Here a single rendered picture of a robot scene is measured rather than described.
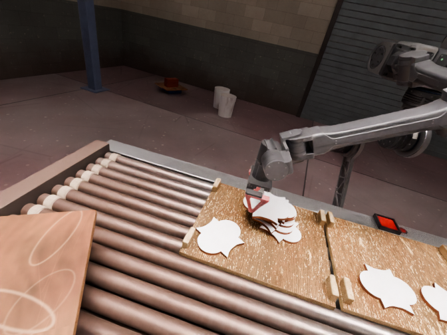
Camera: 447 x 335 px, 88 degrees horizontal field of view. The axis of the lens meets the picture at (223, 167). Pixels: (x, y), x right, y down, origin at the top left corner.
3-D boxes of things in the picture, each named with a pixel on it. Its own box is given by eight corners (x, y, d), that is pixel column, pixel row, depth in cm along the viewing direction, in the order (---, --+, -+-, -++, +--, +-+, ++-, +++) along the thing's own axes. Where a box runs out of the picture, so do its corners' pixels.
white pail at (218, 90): (228, 110, 457) (232, 91, 438) (213, 109, 447) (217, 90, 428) (223, 105, 481) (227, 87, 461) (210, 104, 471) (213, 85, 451)
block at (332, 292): (324, 278, 62) (329, 272, 61) (332, 281, 62) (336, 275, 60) (327, 300, 57) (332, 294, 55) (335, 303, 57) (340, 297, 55)
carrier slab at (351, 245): (322, 216, 86) (324, 213, 86) (438, 250, 82) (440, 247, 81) (340, 311, 57) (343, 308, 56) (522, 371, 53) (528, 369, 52)
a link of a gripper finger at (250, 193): (239, 213, 66) (247, 188, 61) (241, 199, 72) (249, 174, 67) (261, 220, 66) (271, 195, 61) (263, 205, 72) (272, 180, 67)
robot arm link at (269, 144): (281, 137, 64) (261, 134, 63) (287, 149, 58) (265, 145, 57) (273, 159, 67) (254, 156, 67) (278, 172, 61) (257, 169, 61)
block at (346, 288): (338, 281, 62) (342, 275, 61) (345, 283, 62) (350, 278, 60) (342, 304, 57) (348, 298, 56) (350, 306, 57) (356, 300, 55)
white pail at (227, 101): (214, 115, 420) (217, 95, 400) (219, 111, 445) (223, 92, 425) (229, 119, 415) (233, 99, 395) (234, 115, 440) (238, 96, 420)
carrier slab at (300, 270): (215, 184, 91) (216, 181, 90) (320, 217, 86) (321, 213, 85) (178, 254, 62) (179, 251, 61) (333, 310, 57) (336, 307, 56)
